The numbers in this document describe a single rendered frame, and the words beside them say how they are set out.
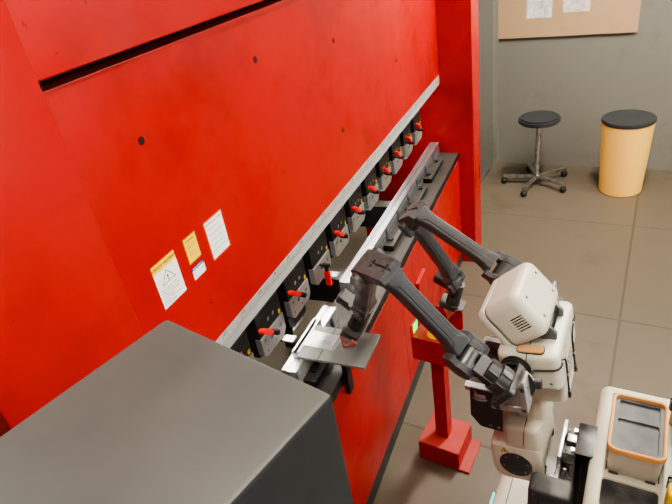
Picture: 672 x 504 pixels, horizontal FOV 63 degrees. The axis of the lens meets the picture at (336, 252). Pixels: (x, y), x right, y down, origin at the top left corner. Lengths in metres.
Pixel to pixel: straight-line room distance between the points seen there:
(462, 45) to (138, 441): 3.34
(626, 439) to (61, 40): 1.74
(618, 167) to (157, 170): 4.29
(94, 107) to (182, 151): 0.27
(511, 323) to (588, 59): 4.12
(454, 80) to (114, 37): 2.78
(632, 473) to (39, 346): 1.60
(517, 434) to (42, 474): 1.55
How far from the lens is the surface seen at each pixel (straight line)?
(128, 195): 1.24
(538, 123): 5.06
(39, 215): 0.83
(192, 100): 1.41
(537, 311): 1.60
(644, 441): 1.91
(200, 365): 0.59
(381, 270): 1.39
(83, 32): 1.17
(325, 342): 2.06
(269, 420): 0.51
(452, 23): 3.65
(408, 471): 2.90
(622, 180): 5.17
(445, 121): 3.82
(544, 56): 5.55
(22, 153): 0.82
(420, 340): 2.37
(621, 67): 5.51
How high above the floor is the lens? 2.31
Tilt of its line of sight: 30 degrees down
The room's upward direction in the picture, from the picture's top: 10 degrees counter-clockwise
